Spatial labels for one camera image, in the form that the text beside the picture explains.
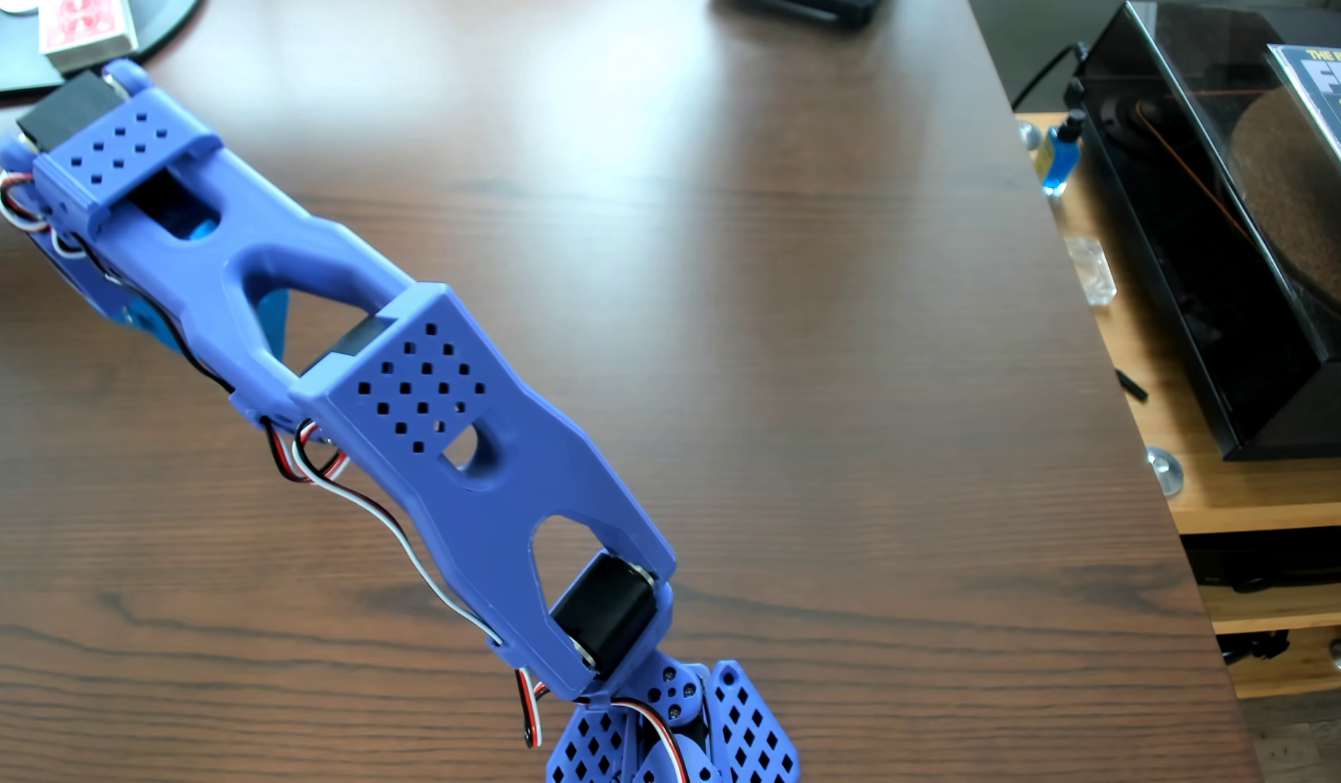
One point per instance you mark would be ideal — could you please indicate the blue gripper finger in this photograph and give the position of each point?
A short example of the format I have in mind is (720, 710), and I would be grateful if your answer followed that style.
(275, 321)

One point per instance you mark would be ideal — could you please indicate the blue-purple robot arm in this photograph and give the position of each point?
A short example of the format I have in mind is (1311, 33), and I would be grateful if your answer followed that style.
(496, 489)

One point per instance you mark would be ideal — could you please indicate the round dark desk mat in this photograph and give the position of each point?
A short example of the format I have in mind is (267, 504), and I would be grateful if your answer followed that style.
(164, 22)

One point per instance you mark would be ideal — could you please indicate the red playing card box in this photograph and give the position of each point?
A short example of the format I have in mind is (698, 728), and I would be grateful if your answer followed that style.
(83, 24)

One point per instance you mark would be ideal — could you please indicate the small white object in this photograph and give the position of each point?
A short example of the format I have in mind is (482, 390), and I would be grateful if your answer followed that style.
(17, 4)

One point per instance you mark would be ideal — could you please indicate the flat black device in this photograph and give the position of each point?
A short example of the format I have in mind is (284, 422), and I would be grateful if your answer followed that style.
(812, 9)

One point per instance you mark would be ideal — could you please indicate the silver metal puck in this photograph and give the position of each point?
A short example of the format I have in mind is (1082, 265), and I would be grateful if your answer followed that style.
(1166, 471)
(1029, 135)

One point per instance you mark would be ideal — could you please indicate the blue bottle with black cap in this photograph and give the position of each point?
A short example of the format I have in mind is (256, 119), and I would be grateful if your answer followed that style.
(1059, 158)

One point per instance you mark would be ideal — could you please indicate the small black stick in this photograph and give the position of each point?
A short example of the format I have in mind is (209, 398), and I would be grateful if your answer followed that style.
(1131, 384)

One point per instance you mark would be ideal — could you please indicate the black turntable with dust cover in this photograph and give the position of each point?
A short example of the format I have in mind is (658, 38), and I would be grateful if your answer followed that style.
(1192, 272)

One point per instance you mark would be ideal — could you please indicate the wooden shelf cabinet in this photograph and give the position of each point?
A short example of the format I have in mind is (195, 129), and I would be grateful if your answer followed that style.
(1236, 495)

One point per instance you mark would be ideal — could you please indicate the brown cork platter mat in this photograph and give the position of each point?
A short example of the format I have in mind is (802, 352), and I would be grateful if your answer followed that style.
(1296, 207)

